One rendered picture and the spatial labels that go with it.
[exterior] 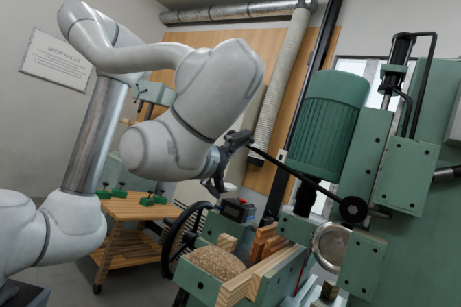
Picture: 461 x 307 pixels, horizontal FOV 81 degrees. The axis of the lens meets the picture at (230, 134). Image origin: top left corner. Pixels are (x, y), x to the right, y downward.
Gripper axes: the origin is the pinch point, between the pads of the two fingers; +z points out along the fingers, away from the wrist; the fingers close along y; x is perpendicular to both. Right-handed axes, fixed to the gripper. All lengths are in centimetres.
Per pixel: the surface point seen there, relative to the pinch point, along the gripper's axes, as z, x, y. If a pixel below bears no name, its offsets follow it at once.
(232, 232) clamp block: 4.8, -5.2, -19.5
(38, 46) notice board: 58, 283, -20
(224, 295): -26.8, -20.4, -15.9
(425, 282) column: 2.9, -48.3, -0.4
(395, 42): 12, -18, 51
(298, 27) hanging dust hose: 141, 80, 102
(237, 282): -23.0, -20.4, -14.7
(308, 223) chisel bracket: 10.4, -21.6, -5.6
